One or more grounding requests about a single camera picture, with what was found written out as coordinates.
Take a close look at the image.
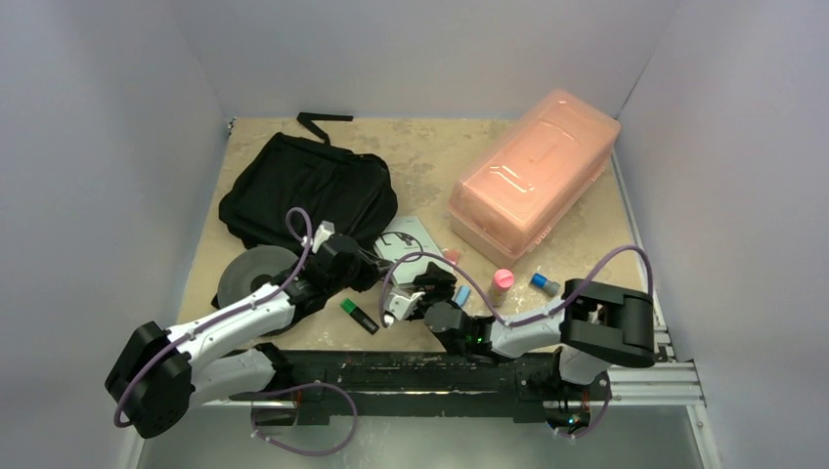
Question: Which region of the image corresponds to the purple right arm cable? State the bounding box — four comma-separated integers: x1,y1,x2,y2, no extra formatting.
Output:
377,244,654,442

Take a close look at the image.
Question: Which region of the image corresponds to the green highlighter marker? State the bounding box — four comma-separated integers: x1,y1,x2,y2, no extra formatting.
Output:
340,298,379,335

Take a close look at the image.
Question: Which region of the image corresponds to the grey foam roll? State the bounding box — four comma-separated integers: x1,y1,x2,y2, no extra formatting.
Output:
211,245,298,310

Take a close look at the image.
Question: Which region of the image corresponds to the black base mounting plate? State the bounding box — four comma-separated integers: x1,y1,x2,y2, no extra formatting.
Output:
210,350,610,429

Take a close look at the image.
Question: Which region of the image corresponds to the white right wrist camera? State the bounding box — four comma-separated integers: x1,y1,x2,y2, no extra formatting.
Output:
380,288,425,328

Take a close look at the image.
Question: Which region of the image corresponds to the blue capped glue stick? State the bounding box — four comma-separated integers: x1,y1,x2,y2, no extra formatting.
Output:
530,273,561,298

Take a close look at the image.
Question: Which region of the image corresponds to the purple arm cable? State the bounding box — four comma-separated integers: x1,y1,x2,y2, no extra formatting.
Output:
113,206,359,455
377,244,654,442

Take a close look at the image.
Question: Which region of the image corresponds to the black student backpack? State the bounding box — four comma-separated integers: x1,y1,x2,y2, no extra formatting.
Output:
210,112,400,310

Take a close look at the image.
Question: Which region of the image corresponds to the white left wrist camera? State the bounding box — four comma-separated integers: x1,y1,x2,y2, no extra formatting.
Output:
311,221,336,254

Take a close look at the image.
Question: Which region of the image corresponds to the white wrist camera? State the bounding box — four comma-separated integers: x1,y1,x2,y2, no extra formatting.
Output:
311,221,336,254
380,288,425,328

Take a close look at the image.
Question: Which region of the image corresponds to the translucent pink plastic storage box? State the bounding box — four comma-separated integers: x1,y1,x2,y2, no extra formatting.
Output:
448,89,621,267

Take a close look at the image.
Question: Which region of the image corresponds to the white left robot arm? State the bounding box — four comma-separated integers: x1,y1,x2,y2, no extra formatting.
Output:
105,234,387,439

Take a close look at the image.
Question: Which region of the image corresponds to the pink capped small bottle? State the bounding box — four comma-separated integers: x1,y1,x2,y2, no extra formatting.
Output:
487,269,515,308

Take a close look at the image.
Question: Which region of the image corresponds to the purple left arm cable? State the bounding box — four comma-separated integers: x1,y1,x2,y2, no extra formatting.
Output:
113,206,359,455

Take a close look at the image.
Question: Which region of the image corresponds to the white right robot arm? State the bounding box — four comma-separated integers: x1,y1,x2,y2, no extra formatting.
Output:
423,278,656,398

